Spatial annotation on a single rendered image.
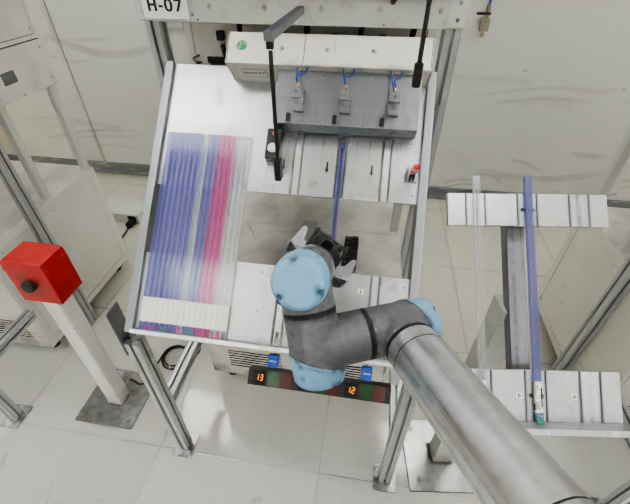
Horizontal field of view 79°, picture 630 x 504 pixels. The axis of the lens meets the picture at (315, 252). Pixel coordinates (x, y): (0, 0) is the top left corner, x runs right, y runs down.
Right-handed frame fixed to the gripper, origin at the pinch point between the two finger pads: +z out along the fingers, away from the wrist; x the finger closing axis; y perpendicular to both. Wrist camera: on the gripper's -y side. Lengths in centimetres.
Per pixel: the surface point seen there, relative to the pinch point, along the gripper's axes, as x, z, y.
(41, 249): 67, 17, -47
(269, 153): 24.8, 9.4, 12.9
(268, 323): 1.3, 5.5, -20.3
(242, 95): 41.3, 17.4, 21.1
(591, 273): -88, 76, 46
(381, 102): 9.6, 10.6, 37.3
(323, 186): 9.9, 12.6, 13.9
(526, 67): -30, 156, 134
